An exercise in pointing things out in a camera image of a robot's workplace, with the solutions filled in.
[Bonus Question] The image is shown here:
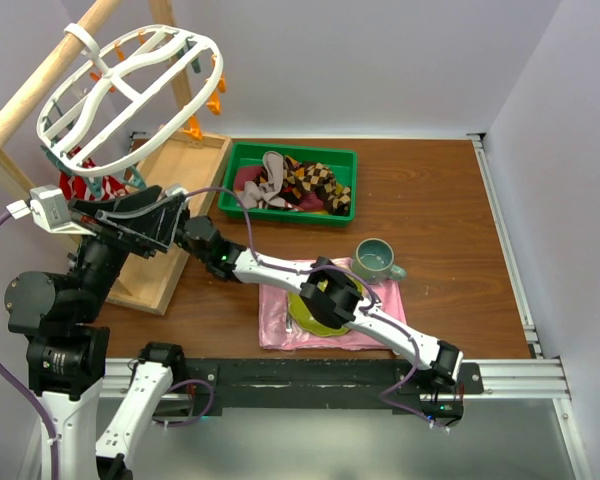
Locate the red white striped sock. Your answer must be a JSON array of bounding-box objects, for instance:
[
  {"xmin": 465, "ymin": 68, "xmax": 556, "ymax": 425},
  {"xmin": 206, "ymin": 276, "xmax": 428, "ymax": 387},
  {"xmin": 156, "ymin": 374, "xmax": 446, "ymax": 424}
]
[{"xmin": 102, "ymin": 176, "xmax": 128, "ymax": 200}]

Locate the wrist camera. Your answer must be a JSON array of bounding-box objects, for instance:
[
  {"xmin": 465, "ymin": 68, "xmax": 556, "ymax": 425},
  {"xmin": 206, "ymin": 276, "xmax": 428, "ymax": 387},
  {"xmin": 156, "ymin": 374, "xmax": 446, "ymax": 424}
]
[
  {"xmin": 6, "ymin": 185, "xmax": 94, "ymax": 236},
  {"xmin": 164, "ymin": 184, "xmax": 188, "ymax": 197}
]

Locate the purple yellow striped sock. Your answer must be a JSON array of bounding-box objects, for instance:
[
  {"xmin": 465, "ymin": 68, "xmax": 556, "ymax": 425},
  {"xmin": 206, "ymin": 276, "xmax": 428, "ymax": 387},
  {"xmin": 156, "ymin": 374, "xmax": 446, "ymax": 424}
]
[{"xmin": 233, "ymin": 165, "xmax": 262, "ymax": 192}]

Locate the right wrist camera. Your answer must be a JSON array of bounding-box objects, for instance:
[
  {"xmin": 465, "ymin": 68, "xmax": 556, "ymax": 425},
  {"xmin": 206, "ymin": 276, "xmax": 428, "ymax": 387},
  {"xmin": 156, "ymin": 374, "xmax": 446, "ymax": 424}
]
[{"xmin": 164, "ymin": 184, "xmax": 188, "ymax": 197}]

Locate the green scalloped plate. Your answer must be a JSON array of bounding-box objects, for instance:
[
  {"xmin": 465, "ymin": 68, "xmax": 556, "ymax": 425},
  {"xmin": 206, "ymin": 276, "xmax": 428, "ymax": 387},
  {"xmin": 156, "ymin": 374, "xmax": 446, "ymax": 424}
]
[{"xmin": 288, "ymin": 270, "xmax": 366, "ymax": 337}]

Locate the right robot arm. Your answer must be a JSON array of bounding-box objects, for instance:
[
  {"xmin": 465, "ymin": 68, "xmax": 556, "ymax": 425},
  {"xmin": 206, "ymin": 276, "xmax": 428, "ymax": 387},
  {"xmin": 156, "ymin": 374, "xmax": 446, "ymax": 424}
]
[{"xmin": 174, "ymin": 216, "xmax": 463, "ymax": 393}]

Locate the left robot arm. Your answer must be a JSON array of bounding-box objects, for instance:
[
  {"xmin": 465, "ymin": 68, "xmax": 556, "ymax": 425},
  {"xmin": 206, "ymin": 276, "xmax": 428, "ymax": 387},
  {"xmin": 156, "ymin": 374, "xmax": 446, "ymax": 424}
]
[{"xmin": 4, "ymin": 186, "xmax": 189, "ymax": 479}]

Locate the red patterned sock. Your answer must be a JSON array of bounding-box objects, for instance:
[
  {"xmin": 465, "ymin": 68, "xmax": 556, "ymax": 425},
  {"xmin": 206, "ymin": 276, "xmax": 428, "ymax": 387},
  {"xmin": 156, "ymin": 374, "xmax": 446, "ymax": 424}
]
[{"xmin": 58, "ymin": 164, "xmax": 104, "ymax": 201}]

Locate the teal ceramic mug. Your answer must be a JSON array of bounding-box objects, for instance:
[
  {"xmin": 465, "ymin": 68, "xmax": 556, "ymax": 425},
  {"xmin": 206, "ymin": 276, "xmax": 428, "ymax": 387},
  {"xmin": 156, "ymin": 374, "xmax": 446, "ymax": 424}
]
[{"xmin": 351, "ymin": 238, "xmax": 407, "ymax": 284}]

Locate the green plastic tray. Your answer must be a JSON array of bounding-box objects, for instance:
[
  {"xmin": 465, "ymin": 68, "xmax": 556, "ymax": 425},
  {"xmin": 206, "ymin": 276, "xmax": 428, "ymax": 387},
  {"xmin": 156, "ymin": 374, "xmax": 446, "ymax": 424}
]
[{"xmin": 216, "ymin": 141, "xmax": 358, "ymax": 228}]

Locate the white round sock hanger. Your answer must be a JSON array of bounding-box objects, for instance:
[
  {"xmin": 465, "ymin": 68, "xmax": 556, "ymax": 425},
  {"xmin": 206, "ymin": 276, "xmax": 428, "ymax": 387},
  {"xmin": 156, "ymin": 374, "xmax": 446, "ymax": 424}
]
[{"xmin": 36, "ymin": 23, "xmax": 224, "ymax": 177}]

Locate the wooden hanger stand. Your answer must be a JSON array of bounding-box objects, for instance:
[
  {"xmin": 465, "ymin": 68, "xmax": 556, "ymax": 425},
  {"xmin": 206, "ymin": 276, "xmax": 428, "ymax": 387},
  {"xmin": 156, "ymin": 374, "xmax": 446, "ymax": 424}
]
[{"xmin": 0, "ymin": 0, "xmax": 233, "ymax": 316}]

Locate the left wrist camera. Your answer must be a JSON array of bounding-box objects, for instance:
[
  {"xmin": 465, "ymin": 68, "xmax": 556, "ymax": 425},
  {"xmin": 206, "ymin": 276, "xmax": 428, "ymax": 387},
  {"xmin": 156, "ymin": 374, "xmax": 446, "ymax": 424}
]
[{"xmin": 6, "ymin": 185, "xmax": 94, "ymax": 236}]

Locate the brown white striped sock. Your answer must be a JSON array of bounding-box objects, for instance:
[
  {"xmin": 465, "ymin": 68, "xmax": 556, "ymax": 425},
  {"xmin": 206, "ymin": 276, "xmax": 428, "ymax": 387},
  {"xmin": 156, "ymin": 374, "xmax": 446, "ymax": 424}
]
[
  {"xmin": 237, "ymin": 181, "xmax": 285, "ymax": 209},
  {"xmin": 256, "ymin": 151, "xmax": 285, "ymax": 201}
]

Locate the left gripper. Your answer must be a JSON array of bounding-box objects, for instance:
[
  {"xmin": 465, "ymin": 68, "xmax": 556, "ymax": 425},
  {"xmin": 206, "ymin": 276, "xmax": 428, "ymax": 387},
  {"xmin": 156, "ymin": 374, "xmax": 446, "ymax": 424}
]
[{"xmin": 67, "ymin": 183, "xmax": 185, "ymax": 319}]

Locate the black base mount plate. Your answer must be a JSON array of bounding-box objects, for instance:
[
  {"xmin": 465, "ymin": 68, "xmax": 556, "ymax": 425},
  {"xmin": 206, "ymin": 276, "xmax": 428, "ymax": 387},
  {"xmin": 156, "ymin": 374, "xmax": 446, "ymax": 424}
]
[{"xmin": 177, "ymin": 358, "xmax": 485, "ymax": 424}]

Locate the brown argyle sock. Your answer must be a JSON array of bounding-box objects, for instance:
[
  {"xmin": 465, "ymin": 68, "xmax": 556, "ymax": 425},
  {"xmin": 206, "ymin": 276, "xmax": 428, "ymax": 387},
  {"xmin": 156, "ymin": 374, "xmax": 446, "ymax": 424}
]
[
  {"xmin": 296, "ymin": 163, "xmax": 352, "ymax": 216},
  {"xmin": 281, "ymin": 155, "xmax": 307, "ymax": 204}
]

